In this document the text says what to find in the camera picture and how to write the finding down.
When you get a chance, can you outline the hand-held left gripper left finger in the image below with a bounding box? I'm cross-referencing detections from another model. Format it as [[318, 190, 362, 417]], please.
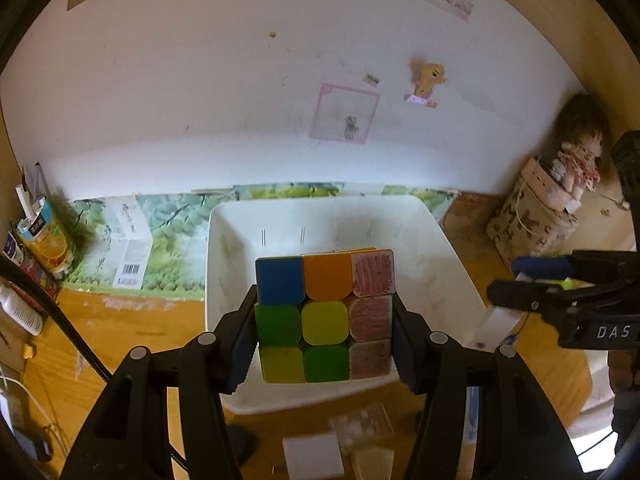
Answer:
[[60, 284, 261, 480]]

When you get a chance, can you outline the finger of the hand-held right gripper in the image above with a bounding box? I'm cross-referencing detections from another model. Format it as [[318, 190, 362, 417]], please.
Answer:
[[511, 251, 577, 282], [486, 278, 602, 328]]

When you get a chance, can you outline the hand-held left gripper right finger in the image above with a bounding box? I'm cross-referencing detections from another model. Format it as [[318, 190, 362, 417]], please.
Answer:
[[391, 291, 583, 480]]

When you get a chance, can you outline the colourful puzzle cube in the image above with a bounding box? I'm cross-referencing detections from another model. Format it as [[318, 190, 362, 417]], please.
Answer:
[[254, 247, 397, 385]]

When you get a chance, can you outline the clear plastic box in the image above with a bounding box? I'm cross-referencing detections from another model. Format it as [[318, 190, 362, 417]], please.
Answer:
[[327, 402, 396, 448]]

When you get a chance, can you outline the white plastic storage bin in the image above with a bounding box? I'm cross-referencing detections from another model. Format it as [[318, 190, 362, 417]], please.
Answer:
[[205, 195, 488, 416]]

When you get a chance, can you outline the printed paper bag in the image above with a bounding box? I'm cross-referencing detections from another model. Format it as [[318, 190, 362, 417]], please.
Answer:
[[486, 180, 581, 271]]

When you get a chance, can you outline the rag doll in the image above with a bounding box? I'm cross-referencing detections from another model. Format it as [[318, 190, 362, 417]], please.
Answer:
[[552, 92, 613, 206]]

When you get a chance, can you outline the beige block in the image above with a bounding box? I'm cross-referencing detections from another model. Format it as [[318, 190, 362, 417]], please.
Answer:
[[352, 447, 396, 480]]

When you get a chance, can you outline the white box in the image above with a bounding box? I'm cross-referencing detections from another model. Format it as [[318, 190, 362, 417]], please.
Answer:
[[282, 435, 346, 480]]

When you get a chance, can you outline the white carton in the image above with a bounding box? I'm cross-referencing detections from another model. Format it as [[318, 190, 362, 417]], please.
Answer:
[[102, 196, 153, 291]]

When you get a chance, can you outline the orange juice carton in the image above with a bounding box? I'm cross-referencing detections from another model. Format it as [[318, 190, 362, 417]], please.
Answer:
[[15, 197, 76, 281]]

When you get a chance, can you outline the white spray bottle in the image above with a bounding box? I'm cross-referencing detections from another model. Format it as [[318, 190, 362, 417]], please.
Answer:
[[0, 280, 46, 336]]

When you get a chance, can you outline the black cable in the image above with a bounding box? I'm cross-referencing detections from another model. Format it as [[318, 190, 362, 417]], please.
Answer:
[[0, 250, 113, 386]]

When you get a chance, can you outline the yellow character wall sticker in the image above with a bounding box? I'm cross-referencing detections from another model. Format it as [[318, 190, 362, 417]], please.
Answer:
[[404, 60, 451, 108]]

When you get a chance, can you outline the white charging cable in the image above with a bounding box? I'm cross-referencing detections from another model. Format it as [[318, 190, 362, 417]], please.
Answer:
[[0, 375, 56, 461]]

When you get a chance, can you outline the pink square wall sticker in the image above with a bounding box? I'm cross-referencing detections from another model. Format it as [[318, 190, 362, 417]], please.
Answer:
[[308, 82, 381, 145]]

